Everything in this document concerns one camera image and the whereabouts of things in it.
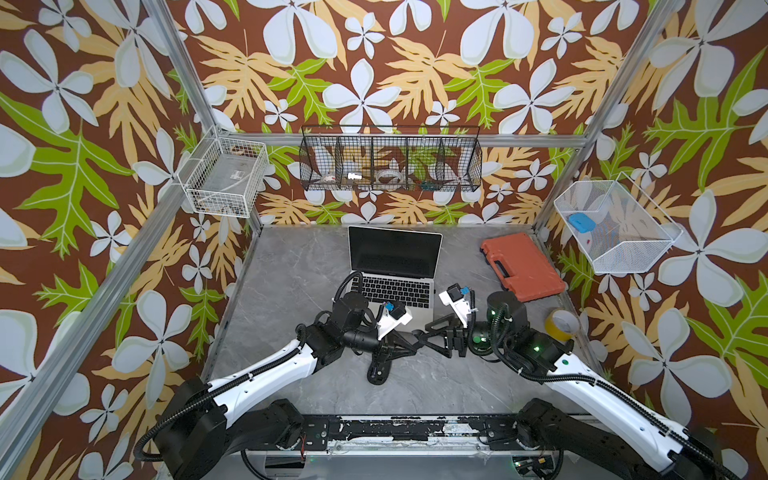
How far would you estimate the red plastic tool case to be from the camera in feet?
3.21

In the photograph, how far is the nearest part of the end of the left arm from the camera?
645 millimetres

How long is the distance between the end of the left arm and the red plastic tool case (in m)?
0.47
